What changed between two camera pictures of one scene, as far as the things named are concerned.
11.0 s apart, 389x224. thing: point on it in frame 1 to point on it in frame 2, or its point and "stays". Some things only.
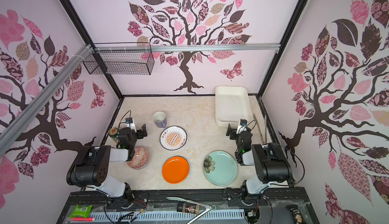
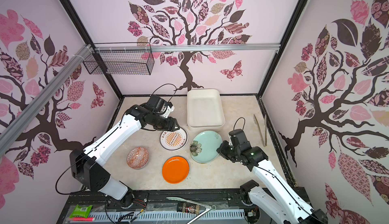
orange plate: x=175 y=170 stays
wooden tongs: x=264 y=141 stays
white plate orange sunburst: x=173 y=138 stays
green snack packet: x=81 y=211 stays
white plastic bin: x=232 y=105 to x=204 y=108
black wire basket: x=120 y=58 stays
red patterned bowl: x=140 y=159 stays
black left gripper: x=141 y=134 to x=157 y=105
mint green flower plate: x=220 y=168 to x=203 y=146
